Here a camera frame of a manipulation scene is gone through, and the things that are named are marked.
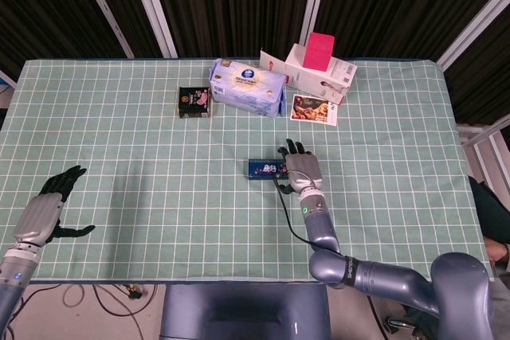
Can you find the pink rectangular block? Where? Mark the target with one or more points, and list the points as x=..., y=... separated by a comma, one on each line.
x=317, y=51

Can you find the wide double white frame post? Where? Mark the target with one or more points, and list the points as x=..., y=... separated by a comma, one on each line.
x=153, y=5

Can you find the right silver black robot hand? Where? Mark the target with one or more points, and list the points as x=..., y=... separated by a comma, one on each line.
x=303, y=170

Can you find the blue box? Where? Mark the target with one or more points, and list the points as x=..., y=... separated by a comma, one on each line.
x=263, y=169

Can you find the white and red carton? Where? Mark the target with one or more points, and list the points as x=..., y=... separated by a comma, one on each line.
x=315, y=79

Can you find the thin white frame post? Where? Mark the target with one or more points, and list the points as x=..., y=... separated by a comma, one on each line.
x=103, y=5

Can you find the light blue tissue pack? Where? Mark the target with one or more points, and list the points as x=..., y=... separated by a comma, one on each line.
x=247, y=87

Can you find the blue-grey robot torso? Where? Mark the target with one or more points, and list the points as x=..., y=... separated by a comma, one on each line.
x=245, y=312

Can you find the food photo card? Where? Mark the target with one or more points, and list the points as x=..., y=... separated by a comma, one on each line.
x=312, y=109

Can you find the green white checked tablecloth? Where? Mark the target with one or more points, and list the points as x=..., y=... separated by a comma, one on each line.
x=159, y=177

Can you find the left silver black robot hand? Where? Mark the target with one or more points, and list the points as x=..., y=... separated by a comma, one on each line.
x=38, y=216

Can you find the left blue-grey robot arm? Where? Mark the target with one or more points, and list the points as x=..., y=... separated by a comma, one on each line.
x=14, y=276

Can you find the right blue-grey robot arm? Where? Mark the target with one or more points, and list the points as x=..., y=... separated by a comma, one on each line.
x=382, y=274

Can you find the seated person in dark clothes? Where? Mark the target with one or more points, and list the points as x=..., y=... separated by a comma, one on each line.
x=492, y=212

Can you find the small black packet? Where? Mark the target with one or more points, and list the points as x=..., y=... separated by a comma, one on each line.
x=194, y=103

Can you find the aluminium frame rack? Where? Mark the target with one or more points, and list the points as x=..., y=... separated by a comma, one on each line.
x=482, y=141

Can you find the white slanted frame post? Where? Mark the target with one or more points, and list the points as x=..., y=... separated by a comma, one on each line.
x=474, y=27

